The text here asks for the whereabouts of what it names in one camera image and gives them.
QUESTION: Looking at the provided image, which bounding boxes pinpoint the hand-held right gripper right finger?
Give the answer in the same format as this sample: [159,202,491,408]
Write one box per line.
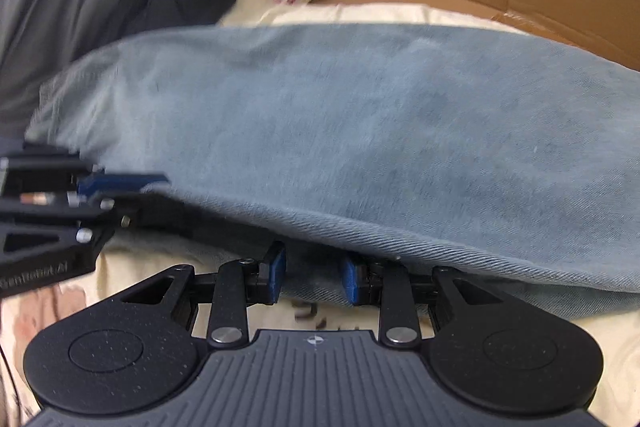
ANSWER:
[341,255,501,349]

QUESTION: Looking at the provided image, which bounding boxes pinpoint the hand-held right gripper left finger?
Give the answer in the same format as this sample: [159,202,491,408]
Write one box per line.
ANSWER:
[122,241,287,349]

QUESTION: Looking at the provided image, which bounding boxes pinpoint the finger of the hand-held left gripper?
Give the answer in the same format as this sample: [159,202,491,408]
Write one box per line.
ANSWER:
[0,196,176,260]
[0,154,169,225]

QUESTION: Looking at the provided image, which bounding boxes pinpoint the blue denim pants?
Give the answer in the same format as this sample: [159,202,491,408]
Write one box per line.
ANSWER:
[25,24,640,323]

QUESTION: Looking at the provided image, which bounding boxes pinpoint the dark grey pillow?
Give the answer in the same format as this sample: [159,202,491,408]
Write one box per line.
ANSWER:
[0,0,151,138]

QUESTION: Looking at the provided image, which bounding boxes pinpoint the bear print bedsheet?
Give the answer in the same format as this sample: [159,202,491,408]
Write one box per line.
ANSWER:
[0,0,640,427]

